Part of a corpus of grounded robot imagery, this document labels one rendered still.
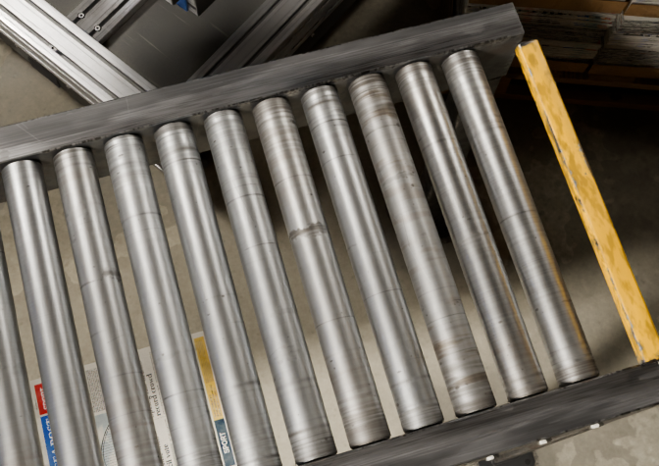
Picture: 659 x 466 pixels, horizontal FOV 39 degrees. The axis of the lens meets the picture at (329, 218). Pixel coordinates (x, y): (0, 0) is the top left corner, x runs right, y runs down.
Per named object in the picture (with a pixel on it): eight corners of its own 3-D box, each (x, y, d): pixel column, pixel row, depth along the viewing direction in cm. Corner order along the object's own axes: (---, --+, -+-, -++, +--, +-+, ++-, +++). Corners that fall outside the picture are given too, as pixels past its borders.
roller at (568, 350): (470, 56, 127) (477, 37, 122) (596, 388, 112) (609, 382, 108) (435, 65, 126) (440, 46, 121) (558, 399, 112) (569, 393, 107)
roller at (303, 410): (246, 106, 121) (223, 97, 117) (348, 461, 107) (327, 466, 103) (217, 123, 123) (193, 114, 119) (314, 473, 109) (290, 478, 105)
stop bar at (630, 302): (536, 44, 122) (540, 36, 120) (665, 359, 109) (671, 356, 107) (513, 50, 121) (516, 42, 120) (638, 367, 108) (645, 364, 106)
